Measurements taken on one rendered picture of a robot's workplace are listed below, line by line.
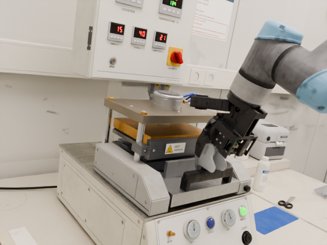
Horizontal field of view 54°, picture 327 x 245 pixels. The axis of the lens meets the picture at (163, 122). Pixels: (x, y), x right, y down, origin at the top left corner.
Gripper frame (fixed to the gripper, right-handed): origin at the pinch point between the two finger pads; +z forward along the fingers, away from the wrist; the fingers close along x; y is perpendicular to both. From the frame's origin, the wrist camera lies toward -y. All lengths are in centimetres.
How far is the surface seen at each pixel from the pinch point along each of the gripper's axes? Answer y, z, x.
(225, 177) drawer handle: 4.6, 0.2, 4.9
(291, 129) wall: -56, 35, 159
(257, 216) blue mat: 3.1, 25.8, 40.8
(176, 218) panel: 8.0, 6.5, -9.6
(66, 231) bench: -12.6, 31.6, -20.7
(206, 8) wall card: -75, -22, 54
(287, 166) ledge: -22, 33, 103
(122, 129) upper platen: -18.8, 3.0, -10.4
